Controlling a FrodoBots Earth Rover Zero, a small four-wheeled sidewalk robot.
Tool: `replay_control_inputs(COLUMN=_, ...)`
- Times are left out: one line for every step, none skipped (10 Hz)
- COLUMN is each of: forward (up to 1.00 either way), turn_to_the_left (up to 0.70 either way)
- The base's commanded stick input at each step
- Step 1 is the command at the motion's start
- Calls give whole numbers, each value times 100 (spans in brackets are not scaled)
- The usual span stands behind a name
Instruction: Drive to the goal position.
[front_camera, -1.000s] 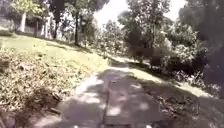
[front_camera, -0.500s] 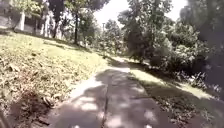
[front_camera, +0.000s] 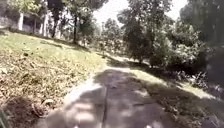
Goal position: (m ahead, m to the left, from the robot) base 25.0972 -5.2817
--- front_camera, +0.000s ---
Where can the dense trees and bushes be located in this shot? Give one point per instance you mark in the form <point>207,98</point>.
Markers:
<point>166,40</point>

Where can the row of trees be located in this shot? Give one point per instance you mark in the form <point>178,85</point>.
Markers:
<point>75,20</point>

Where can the leaf-strewn grass slope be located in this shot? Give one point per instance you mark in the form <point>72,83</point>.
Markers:
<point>40,63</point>

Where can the pale building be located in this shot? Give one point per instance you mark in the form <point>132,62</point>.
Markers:
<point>26,21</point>

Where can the grass verge with leaves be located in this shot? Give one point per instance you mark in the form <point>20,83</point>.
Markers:
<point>173,96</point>

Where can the grey concrete slab path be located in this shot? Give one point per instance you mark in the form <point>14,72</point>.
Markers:
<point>116,100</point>

